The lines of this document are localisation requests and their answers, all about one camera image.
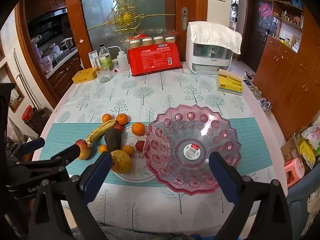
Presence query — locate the red yellow apple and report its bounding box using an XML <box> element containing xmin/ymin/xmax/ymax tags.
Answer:
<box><xmin>75</xmin><ymin>139</ymin><xmax>91</xmax><ymax>160</ymax></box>

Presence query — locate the spotted yellow banana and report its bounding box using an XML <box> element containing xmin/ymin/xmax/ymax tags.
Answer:
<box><xmin>85</xmin><ymin>119</ymin><xmax>116</xmax><ymax>147</ymax></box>

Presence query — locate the yellow spotted pear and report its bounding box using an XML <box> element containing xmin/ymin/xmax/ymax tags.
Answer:
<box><xmin>111</xmin><ymin>150</ymin><xmax>132</xmax><ymax>174</ymax></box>

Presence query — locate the dark avocado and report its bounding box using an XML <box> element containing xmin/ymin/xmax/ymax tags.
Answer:
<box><xmin>105</xmin><ymin>127</ymin><xmax>122</xmax><ymax>152</ymax></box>

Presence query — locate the small tangerine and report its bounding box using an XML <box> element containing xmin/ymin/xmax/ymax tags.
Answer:
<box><xmin>122</xmin><ymin>145</ymin><xmax>135</xmax><ymax>156</ymax></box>
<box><xmin>99</xmin><ymin>145</ymin><xmax>108</xmax><ymax>154</ymax></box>

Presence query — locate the small red plum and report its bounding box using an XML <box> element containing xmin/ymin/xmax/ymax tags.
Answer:
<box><xmin>135</xmin><ymin>140</ymin><xmax>145</xmax><ymax>152</ymax></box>

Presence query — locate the large orange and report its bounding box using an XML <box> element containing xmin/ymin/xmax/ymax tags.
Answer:
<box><xmin>131</xmin><ymin>122</ymin><xmax>145</xmax><ymax>136</ymax></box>

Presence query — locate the small red fruit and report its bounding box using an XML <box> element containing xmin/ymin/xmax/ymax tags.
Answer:
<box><xmin>114</xmin><ymin>124</ymin><xmax>124</xmax><ymax>133</ymax></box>

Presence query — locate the blue chair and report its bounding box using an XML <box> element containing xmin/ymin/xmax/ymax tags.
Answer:
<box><xmin>286</xmin><ymin>163</ymin><xmax>319</xmax><ymax>239</ymax></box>

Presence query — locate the tree pattern tablecloth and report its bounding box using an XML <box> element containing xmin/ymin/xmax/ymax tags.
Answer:
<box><xmin>39</xmin><ymin>69</ymin><xmax>279</xmax><ymax>233</ymax></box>

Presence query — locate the pink plastic stool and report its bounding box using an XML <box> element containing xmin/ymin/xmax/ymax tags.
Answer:
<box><xmin>284</xmin><ymin>157</ymin><xmax>305</xmax><ymax>188</ymax></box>

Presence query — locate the cardboard box with bags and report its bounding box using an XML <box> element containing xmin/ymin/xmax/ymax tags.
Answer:
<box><xmin>280</xmin><ymin>123</ymin><xmax>319</xmax><ymax>169</ymax></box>

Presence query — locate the yellow flat box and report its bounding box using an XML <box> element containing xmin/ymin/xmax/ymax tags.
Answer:
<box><xmin>72</xmin><ymin>68</ymin><xmax>97</xmax><ymax>84</ymax></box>

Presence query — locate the clear glass cup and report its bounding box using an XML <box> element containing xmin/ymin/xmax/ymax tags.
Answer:
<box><xmin>95</xmin><ymin>67</ymin><xmax>112</xmax><ymax>83</ymax></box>

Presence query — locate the green label bottle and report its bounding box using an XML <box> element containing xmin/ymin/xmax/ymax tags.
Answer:
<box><xmin>98</xmin><ymin>43</ymin><xmax>112</xmax><ymax>70</ymax></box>

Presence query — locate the small white carton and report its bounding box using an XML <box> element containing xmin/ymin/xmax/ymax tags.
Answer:
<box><xmin>88</xmin><ymin>50</ymin><xmax>100</xmax><ymax>68</ymax></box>

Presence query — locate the pink plastic fruit bowl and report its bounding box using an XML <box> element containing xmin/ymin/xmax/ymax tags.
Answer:
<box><xmin>143</xmin><ymin>105</ymin><xmax>241</xmax><ymax>196</ymax></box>

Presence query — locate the white squeeze bottle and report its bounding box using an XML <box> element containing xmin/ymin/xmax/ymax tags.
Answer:
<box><xmin>108</xmin><ymin>46</ymin><xmax>130</xmax><ymax>72</ymax></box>

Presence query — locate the red snack package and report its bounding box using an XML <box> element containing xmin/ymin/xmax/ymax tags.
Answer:
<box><xmin>127</xmin><ymin>42</ymin><xmax>182</xmax><ymax>76</ymax></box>

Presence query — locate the yellow tissue pack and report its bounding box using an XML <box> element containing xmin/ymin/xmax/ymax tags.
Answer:
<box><xmin>216</xmin><ymin>69</ymin><xmax>244</xmax><ymax>95</ymax></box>

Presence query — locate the brown wooden cabinet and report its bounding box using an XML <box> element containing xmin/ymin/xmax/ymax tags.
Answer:
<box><xmin>254</xmin><ymin>0</ymin><xmax>319</xmax><ymax>140</ymax></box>

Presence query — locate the jar pack behind package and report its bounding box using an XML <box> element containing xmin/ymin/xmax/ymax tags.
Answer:
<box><xmin>123</xmin><ymin>32</ymin><xmax>177</xmax><ymax>49</ymax></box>

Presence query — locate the gold door ornament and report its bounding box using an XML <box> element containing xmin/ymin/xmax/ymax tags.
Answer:
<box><xmin>87</xmin><ymin>0</ymin><xmax>175</xmax><ymax>35</ymax></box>

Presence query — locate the white countertop appliance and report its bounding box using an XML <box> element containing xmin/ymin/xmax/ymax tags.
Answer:
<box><xmin>185</xmin><ymin>35</ymin><xmax>234</xmax><ymax>75</ymax></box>

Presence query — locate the white cloth cover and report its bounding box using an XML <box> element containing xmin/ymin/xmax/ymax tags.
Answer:
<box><xmin>187</xmin><ymin>21</ymin><xmax>242</xmax><ymax>55</ymax></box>

